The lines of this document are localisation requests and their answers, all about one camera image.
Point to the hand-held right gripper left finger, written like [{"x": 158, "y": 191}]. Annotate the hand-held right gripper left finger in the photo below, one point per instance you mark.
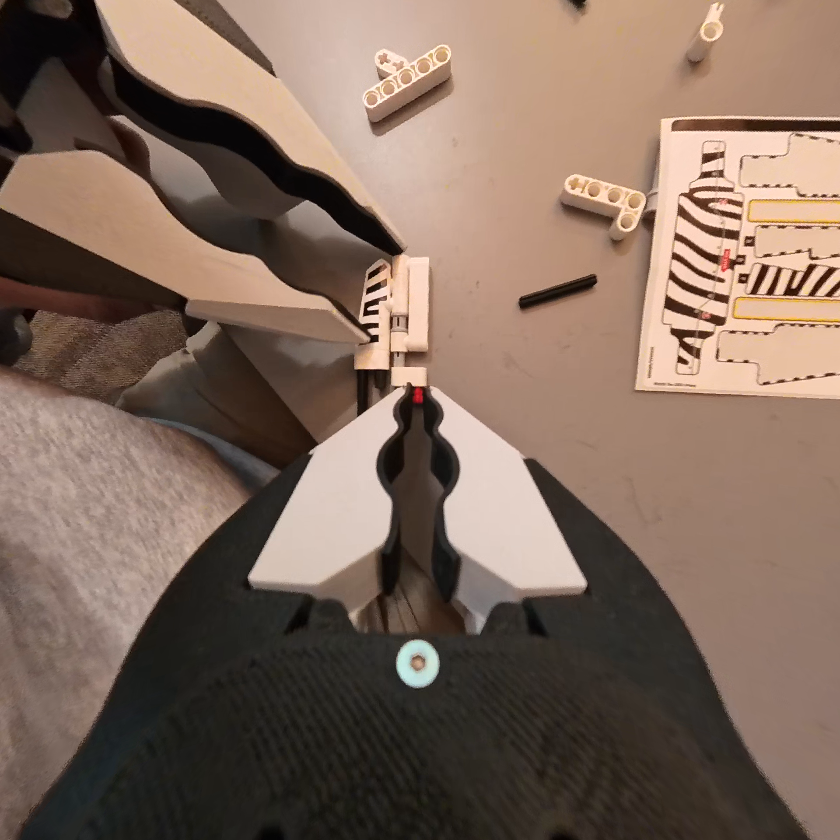
[{"x": 321, "y": 518}]

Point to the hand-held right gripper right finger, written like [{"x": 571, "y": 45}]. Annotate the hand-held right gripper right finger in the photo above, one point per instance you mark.
[{"x": 518, "y": 525}]

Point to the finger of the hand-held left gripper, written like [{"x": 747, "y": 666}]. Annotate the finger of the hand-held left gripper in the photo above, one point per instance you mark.
[
  {"x": 216, "y": 59},
  {"x": 131, "y": 223}
]

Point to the white zebra-striped lego assembly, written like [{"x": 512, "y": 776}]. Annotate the white zebra-striped lego assembly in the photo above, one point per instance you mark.
[{"x": 420, "y": 295}]

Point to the small white two-hole lego beam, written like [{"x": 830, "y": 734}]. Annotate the small white two-hole lego beam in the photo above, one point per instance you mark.
[{"x": 384, "y": 65}]

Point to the white five-hole lego beam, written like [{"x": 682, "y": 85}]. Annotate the white five-hole lego beam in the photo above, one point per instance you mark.
[{"x": 420, "y": 88}]

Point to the black lego axle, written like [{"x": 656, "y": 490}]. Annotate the black lego axle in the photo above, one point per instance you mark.
[{"x": 558, "y": 291}]

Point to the white L-shaped lego beam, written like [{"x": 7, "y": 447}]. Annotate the white L-shaped lego beam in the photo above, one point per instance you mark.
[{"x": 590, "y": 205}]

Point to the light grey lego pin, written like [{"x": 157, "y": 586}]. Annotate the light grey lego pin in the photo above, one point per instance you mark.
[{"x": 654, "y": 203}]

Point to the white lego pin connector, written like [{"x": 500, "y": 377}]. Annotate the white lego pin connector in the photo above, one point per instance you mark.
[{"x": 701, "y": 43}]

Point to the person's left hand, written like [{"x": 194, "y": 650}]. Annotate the person's left hand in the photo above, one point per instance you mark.
[{"x": 79, "y": 296}]

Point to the tan cloth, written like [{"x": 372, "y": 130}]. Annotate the tan cloth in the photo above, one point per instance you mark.
[{"x": 216, "y": 394}]

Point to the person's grey sweatpants leg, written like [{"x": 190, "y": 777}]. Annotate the person's grey sweatpants leg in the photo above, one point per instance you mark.
[{"x": 79, "y": 525}]

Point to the zebra sticker sheet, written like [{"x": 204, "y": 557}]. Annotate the zebra sticker sheet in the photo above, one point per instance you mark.
[{"x": 774, "y": 367}]

